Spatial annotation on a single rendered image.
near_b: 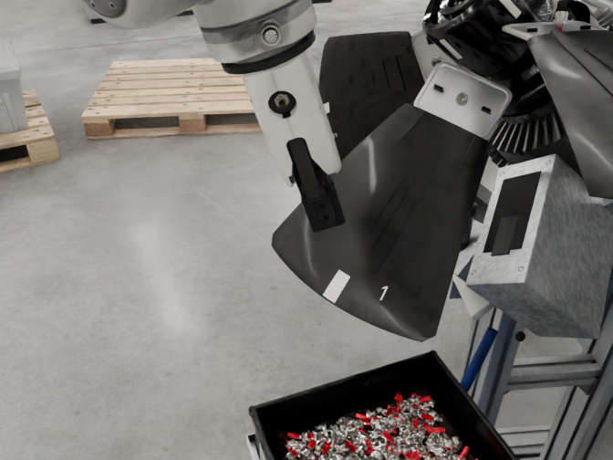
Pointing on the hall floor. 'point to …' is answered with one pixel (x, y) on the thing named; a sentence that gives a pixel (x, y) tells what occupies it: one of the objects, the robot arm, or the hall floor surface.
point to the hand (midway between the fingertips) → (323, 206)
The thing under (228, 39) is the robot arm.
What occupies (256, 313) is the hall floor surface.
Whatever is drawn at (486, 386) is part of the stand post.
